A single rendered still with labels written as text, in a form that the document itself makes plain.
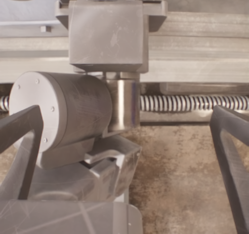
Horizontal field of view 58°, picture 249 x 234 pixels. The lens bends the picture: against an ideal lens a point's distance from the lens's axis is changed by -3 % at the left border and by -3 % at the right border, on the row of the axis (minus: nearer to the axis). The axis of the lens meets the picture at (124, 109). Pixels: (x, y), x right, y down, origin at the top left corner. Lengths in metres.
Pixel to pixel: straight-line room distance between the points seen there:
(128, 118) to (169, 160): 1.22
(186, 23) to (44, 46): 0.31
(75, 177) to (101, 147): 0.04
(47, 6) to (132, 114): 0.24
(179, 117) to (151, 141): 0.45
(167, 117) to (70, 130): 0.81
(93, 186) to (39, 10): 0.29
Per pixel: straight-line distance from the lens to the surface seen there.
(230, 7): 0.70
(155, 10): 0.22
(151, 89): 0.93
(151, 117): 0.94
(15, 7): 0.42
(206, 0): 0.68
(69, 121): 0.16
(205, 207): 1.62
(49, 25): 0.43
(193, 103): 0.63
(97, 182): 0.22
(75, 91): 0.16
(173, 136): 1.40
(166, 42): 0.52
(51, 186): 0.20
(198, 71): 0.52
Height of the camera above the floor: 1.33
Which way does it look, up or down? 84 degrees down
